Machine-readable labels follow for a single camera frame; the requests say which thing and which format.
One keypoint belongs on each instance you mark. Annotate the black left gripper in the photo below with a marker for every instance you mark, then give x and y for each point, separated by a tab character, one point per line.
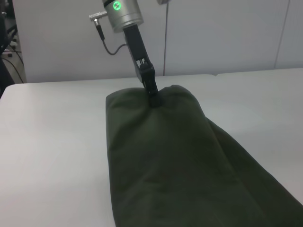
138	49

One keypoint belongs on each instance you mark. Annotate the dark green shirt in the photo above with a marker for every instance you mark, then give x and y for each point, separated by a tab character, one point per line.
177	165

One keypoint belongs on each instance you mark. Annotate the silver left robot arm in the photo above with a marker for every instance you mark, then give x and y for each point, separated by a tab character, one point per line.
123	14

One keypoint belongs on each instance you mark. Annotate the dark background equipment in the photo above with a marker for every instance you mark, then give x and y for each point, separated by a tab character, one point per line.
4	23

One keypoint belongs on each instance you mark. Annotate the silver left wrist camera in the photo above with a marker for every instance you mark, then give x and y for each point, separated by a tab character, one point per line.
163	1

